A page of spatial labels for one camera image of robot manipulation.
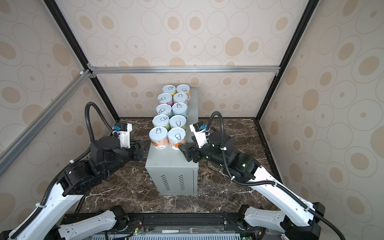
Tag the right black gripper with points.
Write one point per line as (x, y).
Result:
(193, 149)

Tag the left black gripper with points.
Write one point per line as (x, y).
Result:
(140, 149)

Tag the brown can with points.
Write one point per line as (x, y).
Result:
(177, 137)

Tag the grey green can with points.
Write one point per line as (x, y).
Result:
(180, 109)

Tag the orange can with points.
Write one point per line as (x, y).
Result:
(159, 137)

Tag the pink can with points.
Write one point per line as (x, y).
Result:
(180, 98)
(165, 98)

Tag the white can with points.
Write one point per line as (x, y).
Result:
(164, 109)

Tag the yellow can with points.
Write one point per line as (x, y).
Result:
(184, 89)
(169, 89)

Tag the pink can front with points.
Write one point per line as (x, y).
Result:
(165, 98)

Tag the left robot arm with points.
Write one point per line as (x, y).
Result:
(68, 186)

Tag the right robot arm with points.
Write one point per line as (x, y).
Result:
(296, 218)

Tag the grey metal cabinet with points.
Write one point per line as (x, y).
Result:
(169, 169)

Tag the horizontal aluminium bar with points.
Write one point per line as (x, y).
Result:
(185, 70)

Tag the diagonal aluminium bar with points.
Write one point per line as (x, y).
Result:
(25, 138)

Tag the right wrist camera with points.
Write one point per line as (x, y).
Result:
(200, 132)

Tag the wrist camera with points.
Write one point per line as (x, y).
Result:
(200, 132)
(123, 131)

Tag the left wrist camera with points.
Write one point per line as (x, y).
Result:
(123, 131)

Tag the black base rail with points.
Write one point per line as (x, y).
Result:
(145, 226)

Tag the white handled fork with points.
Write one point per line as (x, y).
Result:
(174, 231)

